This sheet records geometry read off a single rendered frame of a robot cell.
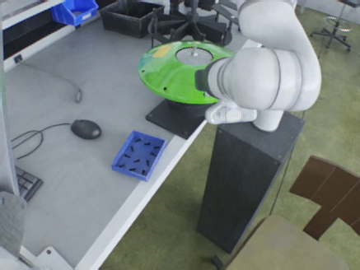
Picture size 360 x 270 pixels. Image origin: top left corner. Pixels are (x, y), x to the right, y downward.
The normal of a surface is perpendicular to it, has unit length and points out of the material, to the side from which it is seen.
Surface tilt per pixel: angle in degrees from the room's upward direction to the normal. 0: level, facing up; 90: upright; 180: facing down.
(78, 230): 0
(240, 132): 0
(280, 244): 0
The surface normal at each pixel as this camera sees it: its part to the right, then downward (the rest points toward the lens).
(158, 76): -0.25, -0.45
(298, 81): 0.15, 0.21
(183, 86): -0.06, -0.36
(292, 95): 0.12, 0.60
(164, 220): 0.04, -0.69
